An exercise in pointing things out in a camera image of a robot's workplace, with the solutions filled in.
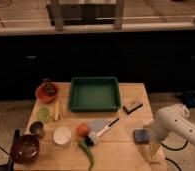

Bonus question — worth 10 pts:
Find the green plastic tray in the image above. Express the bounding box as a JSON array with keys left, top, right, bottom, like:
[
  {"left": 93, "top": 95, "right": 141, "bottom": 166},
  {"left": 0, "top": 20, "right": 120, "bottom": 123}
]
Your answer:
[{"left": 68, "top": 77, "right": 121, "bottom": 112}]

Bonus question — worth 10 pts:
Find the black cable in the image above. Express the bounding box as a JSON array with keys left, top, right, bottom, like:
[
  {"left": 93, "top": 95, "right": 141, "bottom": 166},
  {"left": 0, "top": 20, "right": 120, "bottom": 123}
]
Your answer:
[{"left": 160, "top": 138, "right": 189, "bottom": 171}]

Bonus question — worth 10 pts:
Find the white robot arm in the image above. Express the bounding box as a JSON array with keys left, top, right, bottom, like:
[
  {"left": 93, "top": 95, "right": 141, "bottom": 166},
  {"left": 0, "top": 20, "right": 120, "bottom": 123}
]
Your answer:
[{"left": 144, "top": 104, "right": 195, "bottom": 156}]

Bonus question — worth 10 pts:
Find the orange plate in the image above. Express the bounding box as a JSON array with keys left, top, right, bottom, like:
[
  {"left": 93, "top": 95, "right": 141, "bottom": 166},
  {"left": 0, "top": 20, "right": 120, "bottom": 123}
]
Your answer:
[{"left": 35, "top": 84, "right": 58, "bottom": 103}]

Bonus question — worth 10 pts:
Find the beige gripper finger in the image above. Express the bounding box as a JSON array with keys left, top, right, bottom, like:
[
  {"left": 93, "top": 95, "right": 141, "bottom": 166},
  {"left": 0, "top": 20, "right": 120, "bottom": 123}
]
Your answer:
[{"left": 149, "top": 142, "right": 160, "bottom": 156}]

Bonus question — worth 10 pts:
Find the dark grape bunch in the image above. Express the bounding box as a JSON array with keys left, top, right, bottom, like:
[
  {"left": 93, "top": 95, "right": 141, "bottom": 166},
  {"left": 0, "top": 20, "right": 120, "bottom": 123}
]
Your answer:
[{"left": 43, "top": 79, "right": 56, "bottom": 96}]

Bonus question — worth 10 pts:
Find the green chili pepper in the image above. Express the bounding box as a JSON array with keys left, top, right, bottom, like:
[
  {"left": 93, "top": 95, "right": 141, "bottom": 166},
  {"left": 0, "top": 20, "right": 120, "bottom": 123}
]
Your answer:
[{"left": 78, "top": 140, "right": 94, "bottom": 171}]

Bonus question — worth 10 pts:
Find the blue sponge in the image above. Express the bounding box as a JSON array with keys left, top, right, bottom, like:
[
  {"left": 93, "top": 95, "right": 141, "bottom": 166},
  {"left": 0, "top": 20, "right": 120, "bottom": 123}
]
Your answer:
[{"left": 134, "top": 129, "right": 149, "bottom": 144}]

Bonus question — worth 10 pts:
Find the red tomato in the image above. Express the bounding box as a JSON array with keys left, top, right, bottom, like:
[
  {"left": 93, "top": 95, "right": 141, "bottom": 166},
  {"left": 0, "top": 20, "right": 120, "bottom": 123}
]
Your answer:
[{"left": 76, "top": 123, "right": 90, "bottom": 137}]

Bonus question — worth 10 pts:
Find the black spoon handle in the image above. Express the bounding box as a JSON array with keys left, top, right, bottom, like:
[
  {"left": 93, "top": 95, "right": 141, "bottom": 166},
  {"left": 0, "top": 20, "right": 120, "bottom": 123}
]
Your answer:
[{"left": 6, "top": 128, "right": 21, "bottom": 171}]

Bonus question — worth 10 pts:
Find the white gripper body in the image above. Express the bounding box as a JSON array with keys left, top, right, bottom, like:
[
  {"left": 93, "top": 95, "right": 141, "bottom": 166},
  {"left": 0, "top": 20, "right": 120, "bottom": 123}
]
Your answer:
[{"left": 144, "top": 120, "right": 168, "bottom": 144}]

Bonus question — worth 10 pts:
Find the grey cleaver knife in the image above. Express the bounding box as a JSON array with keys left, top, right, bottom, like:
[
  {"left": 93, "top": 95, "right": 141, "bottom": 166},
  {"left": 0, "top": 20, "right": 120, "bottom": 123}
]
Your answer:
[{"left": 85, "top": 118, "right": 119, "bottom": 146}]

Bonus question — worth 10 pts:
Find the dark red bowl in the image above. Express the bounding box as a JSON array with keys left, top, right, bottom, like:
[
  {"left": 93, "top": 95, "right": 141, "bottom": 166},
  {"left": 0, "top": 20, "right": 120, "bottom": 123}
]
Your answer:
[{"left": 10, "top": 134, "right": 40, "bottom": 164}]

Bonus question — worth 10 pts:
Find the yellow banana slice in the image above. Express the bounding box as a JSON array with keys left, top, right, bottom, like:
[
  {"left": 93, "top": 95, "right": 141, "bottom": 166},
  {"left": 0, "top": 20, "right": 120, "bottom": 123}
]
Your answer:
[{"left": 53, "top": 101, "right": 60, "bottom": 121}]

